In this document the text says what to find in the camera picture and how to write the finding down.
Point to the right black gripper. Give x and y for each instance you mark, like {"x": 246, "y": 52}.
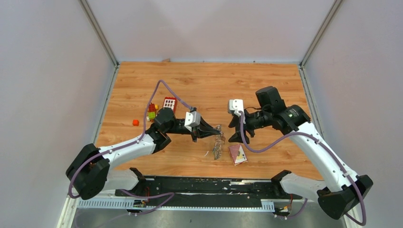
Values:
{"x": 237, "y": 137}

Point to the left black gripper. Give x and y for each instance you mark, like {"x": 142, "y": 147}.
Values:
{"x": 204, "y": 130}

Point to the metal disc with keyrings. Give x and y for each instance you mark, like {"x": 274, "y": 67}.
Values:
{"x": 219, "y": 143}

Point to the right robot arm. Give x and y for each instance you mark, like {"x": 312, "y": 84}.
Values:
{"x": 341, "y": 188}

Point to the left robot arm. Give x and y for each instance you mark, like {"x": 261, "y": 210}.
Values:
{"x": 92, "y": 171}

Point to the playing card box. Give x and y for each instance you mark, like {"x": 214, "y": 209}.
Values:
{"x": 237, "y": 154}

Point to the red window brick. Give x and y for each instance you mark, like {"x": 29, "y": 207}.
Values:
{"x": 170, "y": 102}

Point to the toy brick car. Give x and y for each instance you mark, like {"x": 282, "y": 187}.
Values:
{"x": 151, "y": 112}

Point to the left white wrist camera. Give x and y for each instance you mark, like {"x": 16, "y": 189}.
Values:
{"x": 192, "y": 119}

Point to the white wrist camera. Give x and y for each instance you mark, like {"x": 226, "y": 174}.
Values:
{"x": 192, "y": 119}
{"x": 235, "y": 107}

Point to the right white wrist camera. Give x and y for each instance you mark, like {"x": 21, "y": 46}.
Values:
{"x": 235, "y": 107}

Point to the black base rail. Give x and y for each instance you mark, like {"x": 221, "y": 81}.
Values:
{"x": 211, "y": 192}

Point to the white slotted cable duct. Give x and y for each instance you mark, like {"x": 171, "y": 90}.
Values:
{"x": 131, "y": 204}

